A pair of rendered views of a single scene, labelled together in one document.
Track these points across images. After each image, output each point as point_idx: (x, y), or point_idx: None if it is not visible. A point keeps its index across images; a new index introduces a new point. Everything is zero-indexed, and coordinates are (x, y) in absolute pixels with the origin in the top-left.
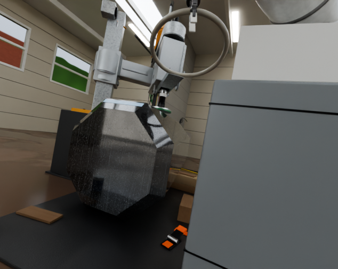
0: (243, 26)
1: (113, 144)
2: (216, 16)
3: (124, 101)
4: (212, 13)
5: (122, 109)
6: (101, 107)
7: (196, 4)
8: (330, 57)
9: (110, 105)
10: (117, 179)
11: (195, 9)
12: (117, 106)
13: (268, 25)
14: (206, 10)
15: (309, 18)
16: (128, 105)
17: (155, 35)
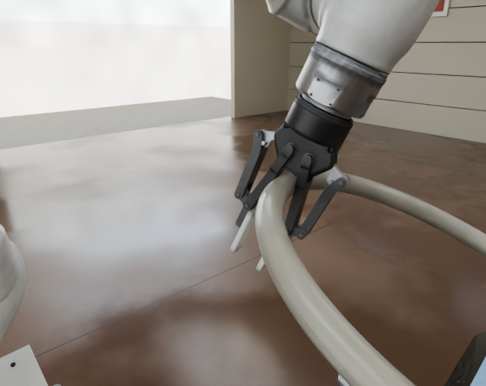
0: (25, 347)
1: None
2: (255, 221)
3: None
4: (257, 206)
5: (454, 375)
6: (474, 338)
7: (236, 189)
8: None
9: (480, 346)
10: None
11: (243, 203)
12: (471, 361)
13: None
14: (263, 191)
15: None
16: (474, 376)
17: (398, 208)
